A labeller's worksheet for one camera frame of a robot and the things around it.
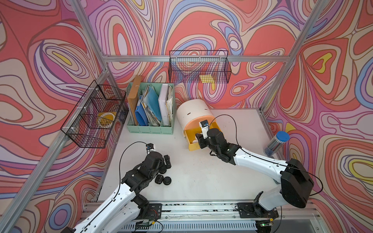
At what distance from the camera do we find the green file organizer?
0.92 m

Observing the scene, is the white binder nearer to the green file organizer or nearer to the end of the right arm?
the green file organizer

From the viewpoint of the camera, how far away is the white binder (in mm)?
926

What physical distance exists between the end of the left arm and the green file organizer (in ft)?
1.29
